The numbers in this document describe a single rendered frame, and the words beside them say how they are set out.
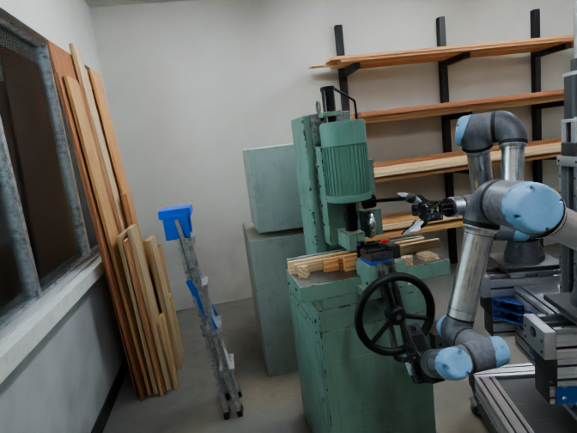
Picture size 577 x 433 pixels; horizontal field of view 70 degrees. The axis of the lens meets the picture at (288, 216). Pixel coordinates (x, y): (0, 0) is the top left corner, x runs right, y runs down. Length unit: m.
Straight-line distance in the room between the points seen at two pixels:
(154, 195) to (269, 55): 1.62
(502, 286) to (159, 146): 2.95
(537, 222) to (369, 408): 1.02
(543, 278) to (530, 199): 0.94
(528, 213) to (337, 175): 0.73
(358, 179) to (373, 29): 2.81
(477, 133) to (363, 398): 1.10
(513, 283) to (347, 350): 0.76
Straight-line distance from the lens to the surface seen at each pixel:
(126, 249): 2.53
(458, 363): 1.14
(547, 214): 1.12
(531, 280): 1.98
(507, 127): 1.72
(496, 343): 1.22
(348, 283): 1.55
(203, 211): 3.87
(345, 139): 1.56
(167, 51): 3.95
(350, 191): 1.58
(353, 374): 1.70
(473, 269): 1.24
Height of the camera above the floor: 1.41
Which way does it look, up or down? 10 degrees down
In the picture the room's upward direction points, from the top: 7 degrees counter-clockwise
